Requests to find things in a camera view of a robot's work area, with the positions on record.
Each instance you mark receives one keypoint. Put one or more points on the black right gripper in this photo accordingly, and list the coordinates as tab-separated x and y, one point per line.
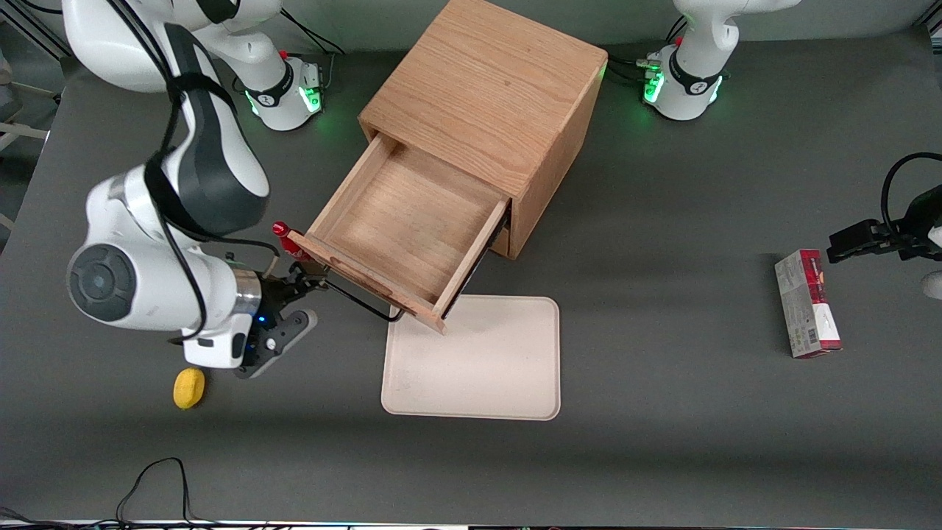
277	294

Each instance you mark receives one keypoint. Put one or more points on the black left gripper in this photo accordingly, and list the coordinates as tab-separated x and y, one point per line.
915	225

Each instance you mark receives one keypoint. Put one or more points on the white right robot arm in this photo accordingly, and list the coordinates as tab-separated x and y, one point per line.
99	283

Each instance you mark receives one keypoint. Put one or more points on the wooden drawer cabinet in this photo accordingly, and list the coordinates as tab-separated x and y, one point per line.
493	81

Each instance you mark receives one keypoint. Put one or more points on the red soda bottle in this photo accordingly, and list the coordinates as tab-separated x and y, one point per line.
280	229

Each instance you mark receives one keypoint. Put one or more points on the grey and red carton box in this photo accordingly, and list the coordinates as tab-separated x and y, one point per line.
806	309

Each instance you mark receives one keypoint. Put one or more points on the yellow lemon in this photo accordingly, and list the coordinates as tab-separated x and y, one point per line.
189	388

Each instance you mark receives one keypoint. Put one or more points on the beige plastic tray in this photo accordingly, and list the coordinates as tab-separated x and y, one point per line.
478	364

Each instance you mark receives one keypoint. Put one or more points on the white metal stand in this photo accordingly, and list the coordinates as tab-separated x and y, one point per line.
18	132

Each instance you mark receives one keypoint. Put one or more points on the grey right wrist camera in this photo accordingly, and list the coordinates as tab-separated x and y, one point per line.
285	340

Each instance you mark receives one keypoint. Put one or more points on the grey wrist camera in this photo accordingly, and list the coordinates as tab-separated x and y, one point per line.
935	285
285	340

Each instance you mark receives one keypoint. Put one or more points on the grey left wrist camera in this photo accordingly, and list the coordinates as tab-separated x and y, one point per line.
935	285

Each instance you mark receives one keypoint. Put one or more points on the aluminium frame rail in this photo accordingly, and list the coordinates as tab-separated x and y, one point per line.
33	28
929	16

